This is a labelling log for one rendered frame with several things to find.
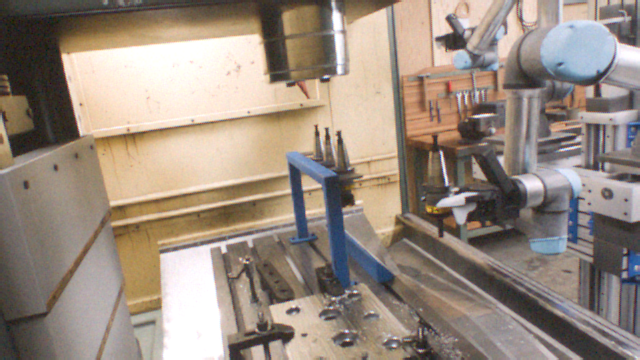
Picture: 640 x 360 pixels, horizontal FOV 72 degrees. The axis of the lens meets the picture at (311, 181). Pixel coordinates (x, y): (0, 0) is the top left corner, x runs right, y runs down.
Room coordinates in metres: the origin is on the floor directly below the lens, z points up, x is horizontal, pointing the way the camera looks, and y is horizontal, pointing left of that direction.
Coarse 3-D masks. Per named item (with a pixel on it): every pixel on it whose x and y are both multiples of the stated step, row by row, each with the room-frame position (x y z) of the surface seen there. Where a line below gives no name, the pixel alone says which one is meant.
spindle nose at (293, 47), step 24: (264, 24) 0.77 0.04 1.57; (288, 24) 0.75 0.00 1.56; (312, 24) 0.74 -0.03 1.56; (336, 24) 0.77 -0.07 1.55; (264, 48) 0.78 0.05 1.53; (288, 48) 0.75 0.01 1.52; (312, 48) 0.74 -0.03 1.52; (336, 48) 0.76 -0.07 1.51; (264, 72) 0.79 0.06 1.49; (288, 72) 0.75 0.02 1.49; (312, 72) 0.74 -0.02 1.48; (336, 72) 0.76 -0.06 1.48
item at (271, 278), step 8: (256, 264) 1.20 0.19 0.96; (264, 264) 1.19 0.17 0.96; (272, 264) 1.18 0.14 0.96; (264, 272) 1.13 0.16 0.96; (272, 272) 1.13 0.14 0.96; (264, 280) 1.11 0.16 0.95; (272, 280) 1.08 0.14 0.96; (280, 280) 1.07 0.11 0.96; (264, 288) 1.16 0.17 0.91; (272, 288) 1.03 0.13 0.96; (280, 288) 1.02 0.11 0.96; (288, 288) 1.02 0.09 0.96; (280, 296) 0.98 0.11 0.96; (288, 296) 0.98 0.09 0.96
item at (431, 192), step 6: (426, 186) 0.88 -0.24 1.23; (432, 186) 0.86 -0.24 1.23; (438, 186) 0.85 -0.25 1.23; (444, 186) 0.85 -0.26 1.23; (450, 186) 0.85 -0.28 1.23; (426, 192) 0.88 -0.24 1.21; (432, 192) 0.85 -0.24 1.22; (438, 192) 0.85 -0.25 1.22; (444, 192) 0.85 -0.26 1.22; (450, 192) 0.86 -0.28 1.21; (426, 198) 0.86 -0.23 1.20; (432, 198) 0.85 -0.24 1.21; (438, 198) 0.85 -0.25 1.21; (444, 198) 0.84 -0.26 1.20
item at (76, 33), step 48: (0, 0) 0.60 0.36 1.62; (48, 0) 0.61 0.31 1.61; (96, 0) 0.63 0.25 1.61; (144, 0) 0.64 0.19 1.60; (192, 0) 0.66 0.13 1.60; (240, 0) 0.68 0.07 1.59; (288, 0) 0.71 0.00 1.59; (336, 0) 0.76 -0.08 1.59; (384, 0) 0.83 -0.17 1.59; (96, 48) 1.00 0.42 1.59
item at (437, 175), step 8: (432, 152) 0.88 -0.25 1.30; (440, 152) 0.87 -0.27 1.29; (432, 160) 0.87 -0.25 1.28; (440, 160) 0.87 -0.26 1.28; (432, 168) 0.87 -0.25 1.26; (440, 168) 0.86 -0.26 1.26; (432, 176) 0.86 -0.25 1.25; (440, 176) 0.86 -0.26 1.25; (432, 184) 0.86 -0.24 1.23; (440, 184) 0.86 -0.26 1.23
